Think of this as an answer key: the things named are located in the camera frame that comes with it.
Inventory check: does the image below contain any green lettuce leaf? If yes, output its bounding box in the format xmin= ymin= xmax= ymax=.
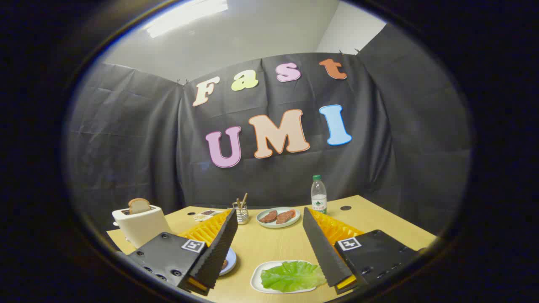
xmin=260 ymin=260 xmax=327 ymax=293

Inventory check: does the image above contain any cream white toaster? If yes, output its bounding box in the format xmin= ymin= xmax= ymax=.
xmin=112 ymin=205 xmax=172 ymax=249

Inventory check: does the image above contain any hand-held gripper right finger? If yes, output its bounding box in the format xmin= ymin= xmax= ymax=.
xmin=302 ymin=207 xmax=422 ymax=295

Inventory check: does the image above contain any black backdrop cloth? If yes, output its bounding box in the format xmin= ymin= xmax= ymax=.
xmin=67 ymin=23 xmax=472 ymax=236

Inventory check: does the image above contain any clear utensil holder cup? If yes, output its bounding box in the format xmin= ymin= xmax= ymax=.
xmin=232 ymin=202 xmax=250 ymax=225

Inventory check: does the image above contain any pale green round plate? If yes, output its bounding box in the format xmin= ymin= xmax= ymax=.
xmin=256 ymin=207 xmax=301 ymax=229

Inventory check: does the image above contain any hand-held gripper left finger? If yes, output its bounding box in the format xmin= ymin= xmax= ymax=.
xmin=128 ymin=208 xmax=239 ymax=296

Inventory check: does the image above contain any light blue round plate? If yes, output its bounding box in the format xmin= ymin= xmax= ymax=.
xmin=218 ymin=247 xmax=237 ymax=276

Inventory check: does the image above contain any white divided seasoning dish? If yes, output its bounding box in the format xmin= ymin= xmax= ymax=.
xmin=193 ymin=209 xmax=224 ymax=222

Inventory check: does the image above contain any white rounded plate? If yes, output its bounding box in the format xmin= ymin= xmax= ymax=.
xmin=250 ymin=260 xmax=327 ymax=294

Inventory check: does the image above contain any clear green-capped water bottle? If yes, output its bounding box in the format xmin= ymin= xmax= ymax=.
xmin=311 ymin=175 xmax=328 ymax=214

